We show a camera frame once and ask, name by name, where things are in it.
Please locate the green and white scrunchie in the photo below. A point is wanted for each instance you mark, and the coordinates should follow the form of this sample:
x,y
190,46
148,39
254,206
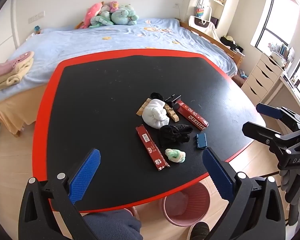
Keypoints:
x,y
175,155

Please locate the white wall shelf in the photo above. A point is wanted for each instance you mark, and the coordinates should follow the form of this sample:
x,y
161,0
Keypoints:
x,y
215,2

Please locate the books and boxes on drawers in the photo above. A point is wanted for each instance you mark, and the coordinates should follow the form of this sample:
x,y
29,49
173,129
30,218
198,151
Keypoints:
x,y
281,52

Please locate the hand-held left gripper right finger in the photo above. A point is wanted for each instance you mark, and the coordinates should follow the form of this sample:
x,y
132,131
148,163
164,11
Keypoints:
x,y
217,175

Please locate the black mesh cloth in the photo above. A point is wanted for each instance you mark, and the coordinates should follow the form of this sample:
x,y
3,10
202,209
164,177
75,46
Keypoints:
x,y
175,133

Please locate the patterned wooden clothespin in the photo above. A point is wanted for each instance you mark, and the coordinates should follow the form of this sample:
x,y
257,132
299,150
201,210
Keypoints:
x,y
171,113

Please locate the red box with white print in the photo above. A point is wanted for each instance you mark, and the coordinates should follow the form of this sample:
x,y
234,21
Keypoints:
x,y
193,116

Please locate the bed with blue sheet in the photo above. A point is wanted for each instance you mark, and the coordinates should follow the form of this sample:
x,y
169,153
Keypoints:
x,y
115,40

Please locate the pink plastic waste bin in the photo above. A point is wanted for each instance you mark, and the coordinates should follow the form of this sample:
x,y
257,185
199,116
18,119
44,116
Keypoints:
x,y
186,205

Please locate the pink folded towel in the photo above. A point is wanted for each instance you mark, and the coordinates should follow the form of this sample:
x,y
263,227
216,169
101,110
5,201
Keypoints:
x,y
10,65

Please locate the white rolled sock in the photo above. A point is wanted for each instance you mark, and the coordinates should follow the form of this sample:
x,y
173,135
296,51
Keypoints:
x,y
155,116

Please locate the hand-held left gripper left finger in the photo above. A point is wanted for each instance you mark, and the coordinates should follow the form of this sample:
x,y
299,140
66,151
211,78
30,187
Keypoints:
x,y
86,172

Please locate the white drawer unit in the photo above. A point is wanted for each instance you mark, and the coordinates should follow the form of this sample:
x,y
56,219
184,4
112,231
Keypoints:
x,y
262,77

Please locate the wooden bed frame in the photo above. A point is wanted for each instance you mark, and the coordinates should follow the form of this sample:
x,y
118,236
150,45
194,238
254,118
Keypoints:
x,y
212,40

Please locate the white tote bag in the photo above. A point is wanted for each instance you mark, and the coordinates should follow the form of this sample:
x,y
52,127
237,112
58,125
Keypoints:
x,y
202,26

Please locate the person's right hand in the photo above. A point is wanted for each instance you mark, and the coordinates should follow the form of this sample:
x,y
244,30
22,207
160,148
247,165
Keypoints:
x,y
290,185

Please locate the black clothes with straw hat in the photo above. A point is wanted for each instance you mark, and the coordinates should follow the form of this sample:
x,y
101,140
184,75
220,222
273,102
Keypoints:
x,y
231,43

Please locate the plain wooden clothespin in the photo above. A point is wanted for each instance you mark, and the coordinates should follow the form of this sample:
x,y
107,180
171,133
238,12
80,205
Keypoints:
x,y
142,108

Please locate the red box with barcode label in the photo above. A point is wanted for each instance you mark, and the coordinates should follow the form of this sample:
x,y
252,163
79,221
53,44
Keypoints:
x,y
152,147

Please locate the rainbow heart bag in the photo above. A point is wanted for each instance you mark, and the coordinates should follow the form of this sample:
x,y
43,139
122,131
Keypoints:
x,y
201,12

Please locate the blue plastic clip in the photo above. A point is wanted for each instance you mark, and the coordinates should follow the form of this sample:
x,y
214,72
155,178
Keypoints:
x,y
201,141

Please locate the teal plush bear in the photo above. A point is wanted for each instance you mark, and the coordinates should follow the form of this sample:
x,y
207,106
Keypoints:
x,y
123,15

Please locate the window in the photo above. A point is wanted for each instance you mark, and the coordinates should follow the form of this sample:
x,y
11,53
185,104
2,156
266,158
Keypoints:
x,y
282,22

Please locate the green striped plush toy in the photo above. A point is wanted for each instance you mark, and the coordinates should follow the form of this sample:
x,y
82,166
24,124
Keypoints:
x,y
101,20

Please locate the person's black sock foot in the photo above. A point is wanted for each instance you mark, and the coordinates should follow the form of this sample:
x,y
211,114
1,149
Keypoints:
x,y
200,231

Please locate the person's blue trouser leg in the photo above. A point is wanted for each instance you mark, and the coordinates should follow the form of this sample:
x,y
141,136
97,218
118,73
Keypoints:
x,y
112,226

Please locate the pink flower plush toy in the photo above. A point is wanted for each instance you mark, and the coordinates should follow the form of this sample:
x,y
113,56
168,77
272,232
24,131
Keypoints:
x,y
114,5

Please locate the white wall socket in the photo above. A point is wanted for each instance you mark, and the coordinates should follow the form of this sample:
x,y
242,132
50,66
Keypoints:
x,y
36,17

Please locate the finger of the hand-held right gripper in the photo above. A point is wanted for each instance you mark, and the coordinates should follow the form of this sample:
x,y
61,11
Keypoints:
x,y
255,130
268,111

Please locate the black binder clip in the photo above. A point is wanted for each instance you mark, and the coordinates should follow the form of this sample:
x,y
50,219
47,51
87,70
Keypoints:
x,y
173,100

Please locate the white desk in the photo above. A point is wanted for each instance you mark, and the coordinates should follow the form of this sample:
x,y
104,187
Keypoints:
x,y
287,92

